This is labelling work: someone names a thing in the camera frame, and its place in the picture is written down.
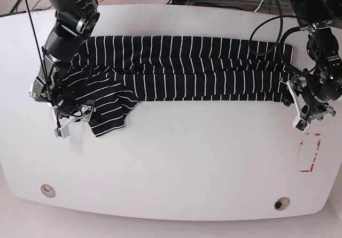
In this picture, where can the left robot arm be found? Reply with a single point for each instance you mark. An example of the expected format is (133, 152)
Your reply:
(311, 90)

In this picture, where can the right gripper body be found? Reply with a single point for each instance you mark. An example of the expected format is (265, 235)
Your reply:
(71, 114)

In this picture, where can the table grommet hole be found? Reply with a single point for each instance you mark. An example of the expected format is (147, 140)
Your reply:
(48, 191)
(282, 203)

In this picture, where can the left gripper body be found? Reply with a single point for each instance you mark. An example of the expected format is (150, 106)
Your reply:
(308, 107)

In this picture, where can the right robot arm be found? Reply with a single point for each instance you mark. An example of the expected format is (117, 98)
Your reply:
(75, 21)

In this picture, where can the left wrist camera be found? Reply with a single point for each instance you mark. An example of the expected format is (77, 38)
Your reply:
(302, 126)

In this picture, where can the navy white striped t-shirt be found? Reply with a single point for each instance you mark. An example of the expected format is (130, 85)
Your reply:
(117, 72)

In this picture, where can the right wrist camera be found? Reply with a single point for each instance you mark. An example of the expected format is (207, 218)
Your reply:
(62, 132)

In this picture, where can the left table grommet hole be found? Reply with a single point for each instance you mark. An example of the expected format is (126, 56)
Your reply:
(48, 191)

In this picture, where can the right table grommet hole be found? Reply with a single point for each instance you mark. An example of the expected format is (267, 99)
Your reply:
(282, 203)

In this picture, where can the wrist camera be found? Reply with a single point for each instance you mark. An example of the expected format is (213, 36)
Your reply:
(62, 132)
(302, 126)

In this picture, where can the red tape rectangle marking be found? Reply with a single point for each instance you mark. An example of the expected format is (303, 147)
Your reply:
(308, 150)

